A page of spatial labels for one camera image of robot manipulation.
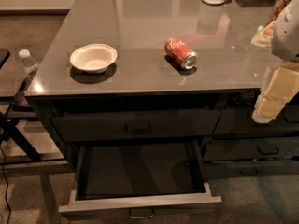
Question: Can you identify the dark side table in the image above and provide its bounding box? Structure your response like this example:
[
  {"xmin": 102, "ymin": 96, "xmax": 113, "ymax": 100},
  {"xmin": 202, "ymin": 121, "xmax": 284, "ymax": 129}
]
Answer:
[{"xmin": 0, "ymin": 48, "xmax": 64, "ymax": 170}]

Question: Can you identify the black cable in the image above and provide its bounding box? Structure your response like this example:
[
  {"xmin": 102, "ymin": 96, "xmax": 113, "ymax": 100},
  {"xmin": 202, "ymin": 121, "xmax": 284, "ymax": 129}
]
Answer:
[{"xmin": 0, "ymin": 140, "xmax": 13, "ymax": 224}]

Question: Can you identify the clear plastic water bottle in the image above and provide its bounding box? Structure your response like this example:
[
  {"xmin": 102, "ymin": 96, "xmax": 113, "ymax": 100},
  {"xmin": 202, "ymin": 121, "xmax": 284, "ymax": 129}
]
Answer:
[{"xmin": 12, "ymin": 49, "xmax": 39, "ymax": 108}]

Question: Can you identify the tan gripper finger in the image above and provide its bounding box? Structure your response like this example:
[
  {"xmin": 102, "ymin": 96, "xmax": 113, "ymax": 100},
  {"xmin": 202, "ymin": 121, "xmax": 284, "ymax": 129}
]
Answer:
[{"xmin": 252, "ymin": 62, "xmax": 299, "ymax": 124}]

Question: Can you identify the glass jar of snacks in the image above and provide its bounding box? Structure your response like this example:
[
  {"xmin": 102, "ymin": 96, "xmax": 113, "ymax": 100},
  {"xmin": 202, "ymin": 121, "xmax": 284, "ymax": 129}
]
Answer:
[{"xmin": 267, "ymin": 0, "xmax": 291, "ymax": 24}]

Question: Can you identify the white paper bowl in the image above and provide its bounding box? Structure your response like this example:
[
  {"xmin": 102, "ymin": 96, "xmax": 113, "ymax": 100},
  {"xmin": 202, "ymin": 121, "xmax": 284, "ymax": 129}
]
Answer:
[{"xmin": 70, "ymin": 44, "xmax": 118, "ymax": 74}]

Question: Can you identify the red soda can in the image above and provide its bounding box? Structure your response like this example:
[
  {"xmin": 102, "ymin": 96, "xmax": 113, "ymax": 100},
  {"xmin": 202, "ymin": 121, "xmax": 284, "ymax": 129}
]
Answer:
[{"xmin": 164, "ymin": 38, "xmax": 198, "ymax": 70}]

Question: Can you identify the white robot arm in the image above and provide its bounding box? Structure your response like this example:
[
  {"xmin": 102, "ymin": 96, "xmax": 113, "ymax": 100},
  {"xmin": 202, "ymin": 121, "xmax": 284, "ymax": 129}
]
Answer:
[{"xmin": 252, "ymin": 0, "xmax": 299, "ymax": 124}]

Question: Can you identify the dark drawer cabinet frame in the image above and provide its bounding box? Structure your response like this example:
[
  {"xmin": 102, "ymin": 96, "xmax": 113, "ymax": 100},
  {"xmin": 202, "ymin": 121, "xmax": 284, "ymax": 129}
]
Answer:
[{"xmin": 27, "ymin": 90, "xmax": 299, "ymax": 179}]

